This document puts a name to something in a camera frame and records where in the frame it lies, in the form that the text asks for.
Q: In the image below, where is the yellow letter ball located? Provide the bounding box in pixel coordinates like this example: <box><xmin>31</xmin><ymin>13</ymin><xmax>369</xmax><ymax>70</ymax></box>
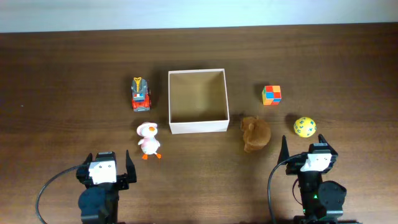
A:
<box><xmin>294</xmin><ymin>117</ymin><xmax>317</xmax><ymax>138</ymax></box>

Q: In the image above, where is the brown plush toy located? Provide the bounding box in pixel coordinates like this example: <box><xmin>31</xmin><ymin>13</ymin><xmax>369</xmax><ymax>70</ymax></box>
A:
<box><xmin>241</xmin><ymin>116</ymin><xmax>271</xmax><ymax>152</ymax></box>

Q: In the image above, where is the colourful puzzle cube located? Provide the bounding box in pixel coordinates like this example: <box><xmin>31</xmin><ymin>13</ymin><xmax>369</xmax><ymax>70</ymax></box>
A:
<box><xmin>262</xmin><ymin>85</ymin><xmax>282</xmax><ymax>106</ymax></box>

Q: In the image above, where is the red grey toy truck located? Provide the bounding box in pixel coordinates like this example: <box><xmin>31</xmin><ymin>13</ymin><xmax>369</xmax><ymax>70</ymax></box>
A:
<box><xmin>131</xmin><ymin>77</ymin><xmax>151</xmax><ymax>112</ymax></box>

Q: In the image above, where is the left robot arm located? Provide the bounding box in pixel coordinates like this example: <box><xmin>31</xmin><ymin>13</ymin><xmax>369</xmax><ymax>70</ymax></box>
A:
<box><xmin>76</xmin><ymin>151</ymin><xmax>137</xmax><ymax>224</ymax></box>

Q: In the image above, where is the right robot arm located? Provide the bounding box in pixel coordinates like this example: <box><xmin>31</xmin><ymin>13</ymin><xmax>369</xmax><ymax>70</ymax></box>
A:
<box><xmin>278</xmin><ymin>134</ymin><xmax>347</xmax><ymax>224</ymax></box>

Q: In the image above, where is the white pink duck toy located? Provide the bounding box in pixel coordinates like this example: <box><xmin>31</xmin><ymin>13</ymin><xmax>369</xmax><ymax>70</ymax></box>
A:
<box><xmin>136</xmin><ymin>122</ymin><xmax>162</xmax><ymax>160</ymax></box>

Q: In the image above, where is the white cardboard box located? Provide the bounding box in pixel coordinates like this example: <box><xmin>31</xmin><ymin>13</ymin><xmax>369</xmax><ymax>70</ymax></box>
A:
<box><xmin>168</xmin><ymin>68</ymin><xmax>229</xmax><ymax>134</ymax></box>

